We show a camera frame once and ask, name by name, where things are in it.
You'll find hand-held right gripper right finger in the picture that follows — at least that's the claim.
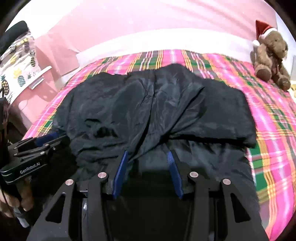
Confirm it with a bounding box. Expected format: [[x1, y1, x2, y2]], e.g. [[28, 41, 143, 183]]
[[168, 151, 269, 241]]

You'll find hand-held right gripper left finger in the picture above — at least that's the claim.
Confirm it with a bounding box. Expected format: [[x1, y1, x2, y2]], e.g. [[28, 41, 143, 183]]
[[26, 151, 129, 241]]

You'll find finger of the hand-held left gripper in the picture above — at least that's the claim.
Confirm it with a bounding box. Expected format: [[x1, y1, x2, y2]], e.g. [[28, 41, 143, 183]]
[[8, 132, 61, 152], [14, 136, 71, 163]]

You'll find black puffer jacket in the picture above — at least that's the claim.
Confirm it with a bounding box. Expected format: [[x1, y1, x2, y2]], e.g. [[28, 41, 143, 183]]
[[32, 64, 262, 232]]

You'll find person's left hand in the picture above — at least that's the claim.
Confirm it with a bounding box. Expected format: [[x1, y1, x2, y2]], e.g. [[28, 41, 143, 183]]
[[0, 179, 34, 218]]

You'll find pineapple print cloth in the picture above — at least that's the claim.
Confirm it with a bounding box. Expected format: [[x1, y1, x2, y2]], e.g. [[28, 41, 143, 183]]
[[0, 32, 41, 102]]

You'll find dark cloth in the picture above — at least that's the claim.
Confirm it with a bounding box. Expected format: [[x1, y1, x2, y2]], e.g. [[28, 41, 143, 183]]
[[0, 21, 29, 56]]

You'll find pink plaid blanket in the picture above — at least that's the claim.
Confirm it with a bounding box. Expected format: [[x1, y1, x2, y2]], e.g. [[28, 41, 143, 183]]
[[22, 50, 296, 241]]

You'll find brown teddy bear santa hat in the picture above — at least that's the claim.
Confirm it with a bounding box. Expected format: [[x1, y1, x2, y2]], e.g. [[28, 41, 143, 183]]
[[250, 20, 292, 92]]

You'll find white wall bracket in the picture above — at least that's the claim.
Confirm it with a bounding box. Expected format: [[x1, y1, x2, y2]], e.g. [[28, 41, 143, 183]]
[[29, 66, 52, 90]]

